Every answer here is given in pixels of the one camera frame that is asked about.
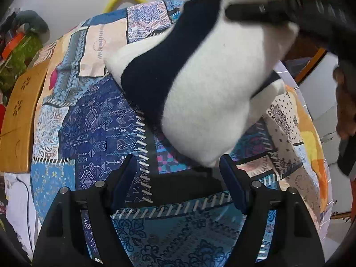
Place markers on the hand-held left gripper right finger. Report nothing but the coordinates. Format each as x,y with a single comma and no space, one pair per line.
233,180

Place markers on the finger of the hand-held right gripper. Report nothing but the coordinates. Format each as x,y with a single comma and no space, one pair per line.
256,11

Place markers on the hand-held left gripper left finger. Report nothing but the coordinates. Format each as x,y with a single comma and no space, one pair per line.
123,179

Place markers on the white and navy knit sweater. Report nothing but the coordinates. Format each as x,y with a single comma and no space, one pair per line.
217,89

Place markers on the person's right hand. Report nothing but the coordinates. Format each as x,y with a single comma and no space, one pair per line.
346,103

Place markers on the patchwork printed blanket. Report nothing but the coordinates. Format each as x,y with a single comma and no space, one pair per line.
97,122

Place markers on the white sheet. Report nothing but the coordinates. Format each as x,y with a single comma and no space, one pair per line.
16,217

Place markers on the wooden board with flower cutouts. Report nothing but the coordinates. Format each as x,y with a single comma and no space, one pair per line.
22,111

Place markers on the yellow hoop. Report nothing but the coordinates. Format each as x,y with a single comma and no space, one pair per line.
111,1

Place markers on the green cloth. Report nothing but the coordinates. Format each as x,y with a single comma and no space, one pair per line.
19,58

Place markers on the orange box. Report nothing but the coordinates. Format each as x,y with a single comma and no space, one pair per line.
14,44

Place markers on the grey plush toy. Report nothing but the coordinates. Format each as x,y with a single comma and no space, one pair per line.
33,22

